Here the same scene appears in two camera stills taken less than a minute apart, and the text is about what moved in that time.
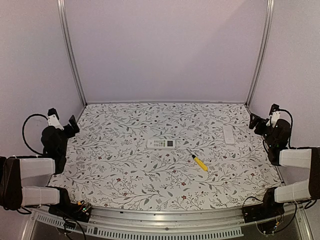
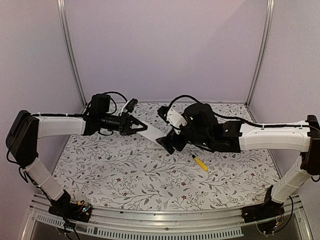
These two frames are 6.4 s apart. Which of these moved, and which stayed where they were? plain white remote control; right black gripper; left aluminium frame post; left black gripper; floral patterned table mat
Moved: left black gripper; plain white remote control; right black gripper
Stayed: floral patterned table mat; left aluminium frame post
